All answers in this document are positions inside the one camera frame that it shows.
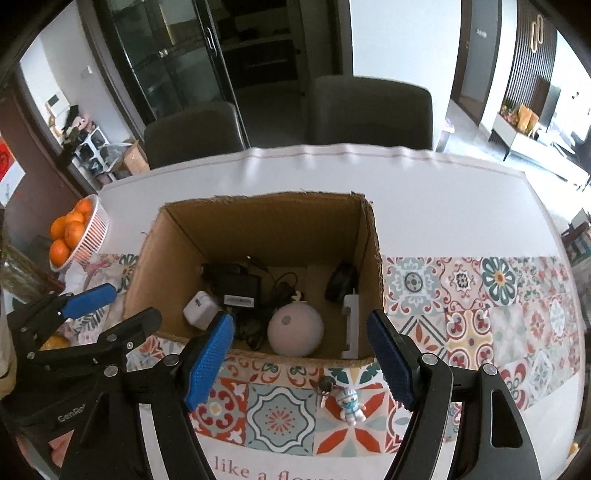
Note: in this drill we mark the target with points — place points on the yellow packages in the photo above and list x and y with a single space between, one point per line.
521 117

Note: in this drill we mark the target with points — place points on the dark framed doorway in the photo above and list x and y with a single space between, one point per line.
475 60

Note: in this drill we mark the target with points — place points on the white television cabinet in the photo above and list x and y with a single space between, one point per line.
531 147

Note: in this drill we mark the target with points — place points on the pile of plush toys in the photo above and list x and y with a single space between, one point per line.
76 122

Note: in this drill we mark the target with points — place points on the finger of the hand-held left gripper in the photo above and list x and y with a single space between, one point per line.
134 327
90 297

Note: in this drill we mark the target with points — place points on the white shoe rack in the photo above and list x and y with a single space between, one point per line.
94 157

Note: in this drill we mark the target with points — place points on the brown cardboard box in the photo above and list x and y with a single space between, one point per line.
258 230

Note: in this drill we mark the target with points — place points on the yellow woven box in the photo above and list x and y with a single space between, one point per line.
54 343

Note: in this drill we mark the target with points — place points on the floral fabric tissue cover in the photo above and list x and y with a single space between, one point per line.
99 270

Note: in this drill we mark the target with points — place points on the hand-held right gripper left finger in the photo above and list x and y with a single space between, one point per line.
207 364

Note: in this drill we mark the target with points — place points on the white patterned tablecloth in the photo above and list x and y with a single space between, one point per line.
461 198

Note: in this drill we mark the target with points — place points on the pale pink round device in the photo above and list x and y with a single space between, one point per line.
295 330

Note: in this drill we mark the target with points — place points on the white wall intercom panel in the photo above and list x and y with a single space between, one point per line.
56 104

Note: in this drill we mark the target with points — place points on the orange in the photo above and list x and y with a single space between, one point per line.
75 234
84 206
59 252
59 227

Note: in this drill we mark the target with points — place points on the glass vase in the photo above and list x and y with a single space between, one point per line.
23 277

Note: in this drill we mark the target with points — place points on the black sliding glass door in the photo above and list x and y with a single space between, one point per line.
184 55

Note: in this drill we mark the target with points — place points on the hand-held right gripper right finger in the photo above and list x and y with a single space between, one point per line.
392 360

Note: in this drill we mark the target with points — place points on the white plastic fruit basket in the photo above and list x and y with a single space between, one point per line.
90 240

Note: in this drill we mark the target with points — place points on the white charger cube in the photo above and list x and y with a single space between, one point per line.
199 310

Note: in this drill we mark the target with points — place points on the cardboard box on floor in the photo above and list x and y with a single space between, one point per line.
135 158

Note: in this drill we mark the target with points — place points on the television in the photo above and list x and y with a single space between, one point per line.
551 106

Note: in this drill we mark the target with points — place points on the white and red paper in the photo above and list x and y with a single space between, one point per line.
9 170

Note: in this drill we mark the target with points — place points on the brown wooden door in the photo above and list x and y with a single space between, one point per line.
41 175

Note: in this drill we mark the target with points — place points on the grey dining chair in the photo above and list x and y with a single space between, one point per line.
194 136
369 113

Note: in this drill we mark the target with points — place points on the dark slatted wall panel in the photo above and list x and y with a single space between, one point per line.
531 50

